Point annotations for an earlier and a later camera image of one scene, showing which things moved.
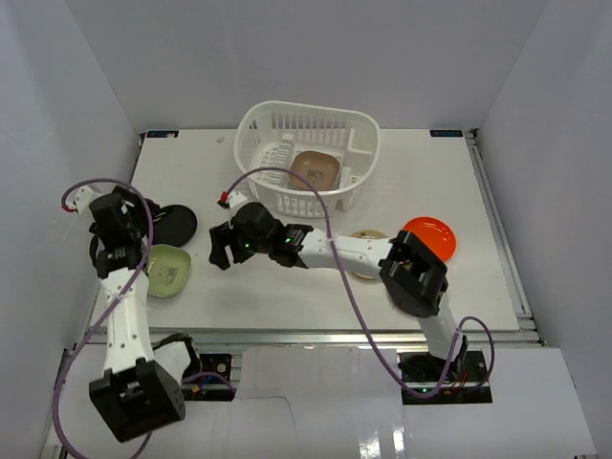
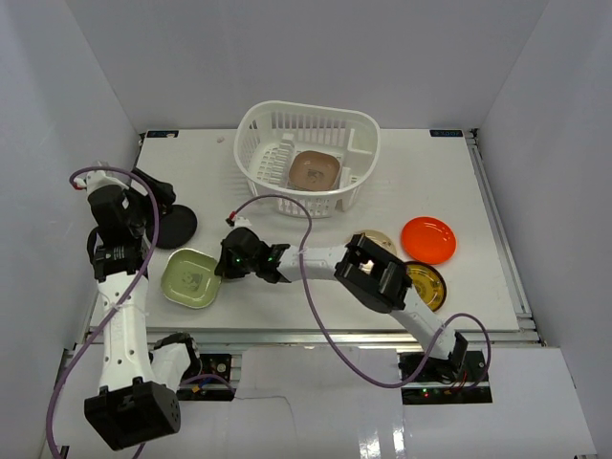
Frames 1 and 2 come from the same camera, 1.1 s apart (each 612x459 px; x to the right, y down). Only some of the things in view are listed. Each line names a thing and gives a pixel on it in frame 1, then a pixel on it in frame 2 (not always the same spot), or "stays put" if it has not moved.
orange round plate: x=435 y=234 stays put
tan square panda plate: x=319 y=169 stays put
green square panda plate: x=168 y=270 -> x=190 y=277
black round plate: x=176 y=227 stays put
